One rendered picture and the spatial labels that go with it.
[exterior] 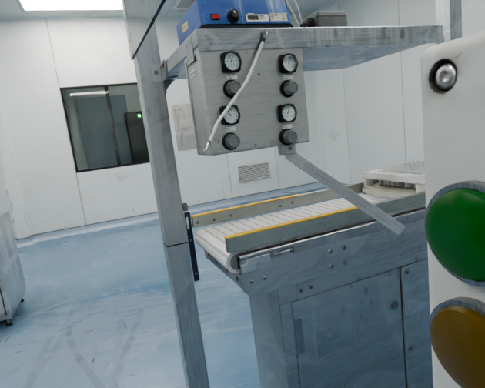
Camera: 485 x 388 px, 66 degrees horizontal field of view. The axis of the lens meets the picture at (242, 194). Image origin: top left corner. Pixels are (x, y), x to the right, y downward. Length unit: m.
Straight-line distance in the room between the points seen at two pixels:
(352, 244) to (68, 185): 5.10
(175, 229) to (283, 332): 0.39
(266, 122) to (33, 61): 5.26
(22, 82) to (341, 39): 5.26
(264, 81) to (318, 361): 0.71
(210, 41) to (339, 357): 0.84
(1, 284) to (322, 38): 2.73
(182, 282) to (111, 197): 4.74
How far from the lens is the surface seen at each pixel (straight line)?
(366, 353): 1.17
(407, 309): 1.22
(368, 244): 0.99
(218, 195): 6.05
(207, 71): 0.73
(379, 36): 0.95
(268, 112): 0.77
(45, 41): 5.93
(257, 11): 0.85
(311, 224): 0.87
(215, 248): 0.89
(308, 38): 0.84
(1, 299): 3.16
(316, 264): 0.91
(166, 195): 1.03
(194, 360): 1.20
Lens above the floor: 1.16
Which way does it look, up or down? 10 degrees down
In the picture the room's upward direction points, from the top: 7 degrees counter-clockwise
